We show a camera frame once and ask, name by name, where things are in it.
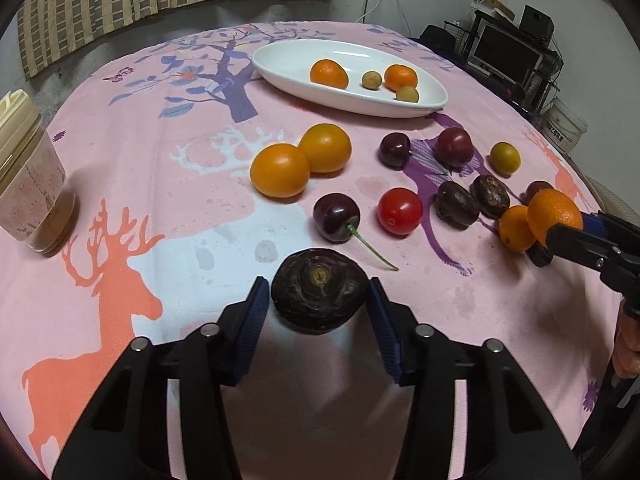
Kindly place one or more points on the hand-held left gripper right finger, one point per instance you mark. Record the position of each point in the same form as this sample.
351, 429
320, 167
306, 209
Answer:
387, 332

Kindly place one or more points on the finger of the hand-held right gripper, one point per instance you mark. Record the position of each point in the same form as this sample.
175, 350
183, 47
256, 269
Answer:
596, 222
580, 245

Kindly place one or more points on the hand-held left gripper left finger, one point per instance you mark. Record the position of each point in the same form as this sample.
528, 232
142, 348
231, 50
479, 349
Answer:
250, 332

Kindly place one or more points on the small orange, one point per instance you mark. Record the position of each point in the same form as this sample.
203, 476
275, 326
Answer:
400, 77
514, 230
552, 212
328, 72

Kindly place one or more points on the large dark water chestnut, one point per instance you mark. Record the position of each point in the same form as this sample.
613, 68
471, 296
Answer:
317, 292

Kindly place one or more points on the dark brown date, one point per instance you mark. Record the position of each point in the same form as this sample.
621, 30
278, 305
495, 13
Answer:
492, 196

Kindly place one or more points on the red cherry tomato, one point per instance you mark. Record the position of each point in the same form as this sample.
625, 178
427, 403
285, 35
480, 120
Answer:
400, 211

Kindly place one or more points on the dark cherry with stem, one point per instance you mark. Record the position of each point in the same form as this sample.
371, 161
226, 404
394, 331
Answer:
336, 217

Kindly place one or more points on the dark red cherry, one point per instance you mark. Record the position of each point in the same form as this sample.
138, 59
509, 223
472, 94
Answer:
453, 146
536, 189
395, 150

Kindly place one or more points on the large orange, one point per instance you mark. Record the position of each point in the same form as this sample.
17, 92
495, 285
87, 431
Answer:
280, 170
327, 147

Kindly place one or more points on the white oval plate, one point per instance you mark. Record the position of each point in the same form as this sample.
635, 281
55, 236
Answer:
300, 62

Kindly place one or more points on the person's right hand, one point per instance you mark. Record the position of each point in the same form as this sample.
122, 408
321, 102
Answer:
629, 355

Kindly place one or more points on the small dark fruit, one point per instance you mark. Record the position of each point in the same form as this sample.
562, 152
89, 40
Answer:
540, 255

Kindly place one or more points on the white plastic bucket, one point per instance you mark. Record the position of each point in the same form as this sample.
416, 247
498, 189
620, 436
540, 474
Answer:
565, 125

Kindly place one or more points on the yellow-green round fruit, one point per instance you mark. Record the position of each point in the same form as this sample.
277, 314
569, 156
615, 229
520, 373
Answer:
504, 158

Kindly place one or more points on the black monitor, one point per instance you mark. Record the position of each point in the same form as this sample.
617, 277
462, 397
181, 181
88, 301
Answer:
505, 52

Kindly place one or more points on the black speaker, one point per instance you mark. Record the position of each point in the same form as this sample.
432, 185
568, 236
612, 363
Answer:
537, 20

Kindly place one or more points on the small green fruit lower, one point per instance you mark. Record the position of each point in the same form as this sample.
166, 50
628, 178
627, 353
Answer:
406, 94

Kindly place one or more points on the cardboard box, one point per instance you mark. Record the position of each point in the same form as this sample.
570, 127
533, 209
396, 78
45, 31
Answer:
492, 6

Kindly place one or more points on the black bag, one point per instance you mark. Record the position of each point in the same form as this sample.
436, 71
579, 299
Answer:
442, 37

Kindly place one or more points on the jar with cream lid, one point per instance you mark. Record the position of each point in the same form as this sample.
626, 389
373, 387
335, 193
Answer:
30, 185

